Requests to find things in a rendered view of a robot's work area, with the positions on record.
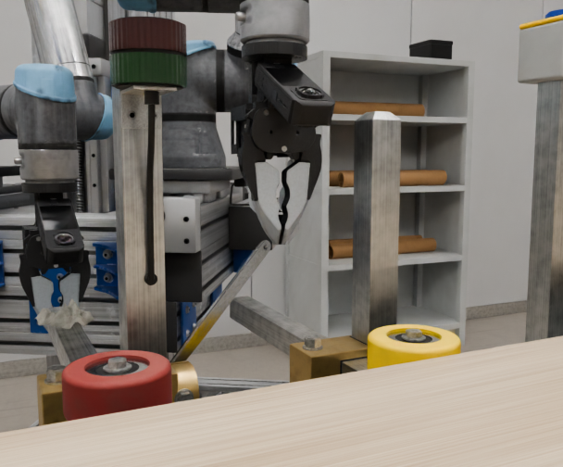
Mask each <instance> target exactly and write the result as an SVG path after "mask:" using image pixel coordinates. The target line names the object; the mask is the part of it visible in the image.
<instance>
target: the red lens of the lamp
mask: <svg viewBox="0 0 563 467"><path fill-rule="evenodd" d="M108 36H109V54H111V55H112V52H113V51H116V50H120V49H130V48H153V49H165V50H171V51H177V52H180V53H183V54H184V56H185V57H186V56H187V44H186V25H185V24H183V23H181V22H178V21H175V20H170V19H156V18H124V19H114V20H111V21H109V22H108Z"/></svg>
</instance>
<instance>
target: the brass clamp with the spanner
mask: <svg viewBox="0 0 563 467"><path fill-rule="evenodd" d="M44 379H46V374H40V375H37V397H38V415H39V426H42V425H47V424H52V423H63V422H67V420H66V418H65V416H64V413H63V398H62V385H46V384H45V383H44ZM171 382H172V403H176V402H182V401H186V400H192V399H198V398H199V385H198V380H197V376H196V372H195V369H194V366H193V364H191V362H189V361H188V360H186V361H179V362H172V363H171Z"/></svg>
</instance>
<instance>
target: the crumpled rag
mask: <svg viewBox="0 0 563 467"><path fill-rule="evenodd" d="M35 319H36V320H37V321H38V324H39V325H43V324H46V325H48V324H51V326H53V327H54V326H55V327H60V328H65V329H70V328H71V327H72V325H73V324H74V322H78V323H79V324H81V325H83V326H86V325H85V324H87V323H90V322H91V321H93V320H94V317H93V316H92V315H91V312H89V311H84V310H82V309H79V307H78V305H77V303H76V302H74V300H73V299H71V300H70V302H69V305H68V306H67V305H66V303H65V304H64V306H63V308H61V310H59V311H58V312H57V313H54V312H52V311H50V310H49V309H42V310H41V312H40V313H39V314H38V316H37V317H36V318H35Z"/></svg>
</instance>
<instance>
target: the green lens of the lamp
mask: <svg viewBox="0 0 563 467"><path fill-rule="evenodd" d="M109 64H110V86H112V87H115V84H119V83H129V82H155V83H169V84H177V85H181V86H183V89H184V88H187V58H186V57H183V56H178V55H173V54H166V53H153V52H129V53H118V54H114V55H111V56H109Z"/></svg>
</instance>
